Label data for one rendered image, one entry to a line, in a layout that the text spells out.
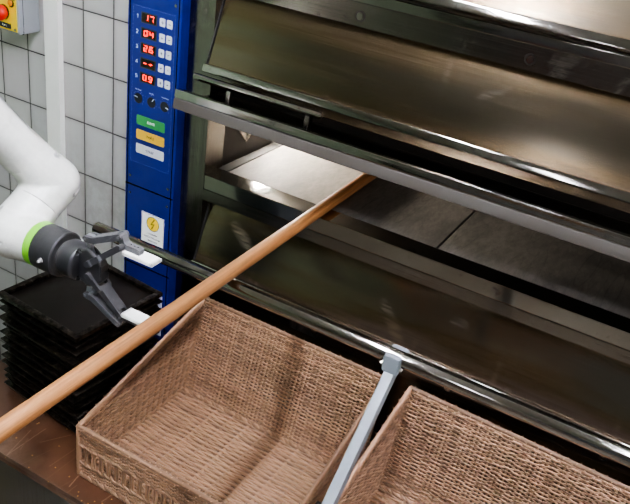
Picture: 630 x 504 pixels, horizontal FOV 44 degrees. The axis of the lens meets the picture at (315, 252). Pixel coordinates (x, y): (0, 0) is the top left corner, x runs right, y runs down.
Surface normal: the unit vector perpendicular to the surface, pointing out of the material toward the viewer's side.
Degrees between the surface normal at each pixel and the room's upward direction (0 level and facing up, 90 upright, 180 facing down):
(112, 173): 90
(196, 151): 90
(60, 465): 0
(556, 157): 70
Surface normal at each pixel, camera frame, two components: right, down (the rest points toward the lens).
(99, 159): -0.49, 0.36
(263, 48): -0.41, 0.04
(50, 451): 0.13, -0.87
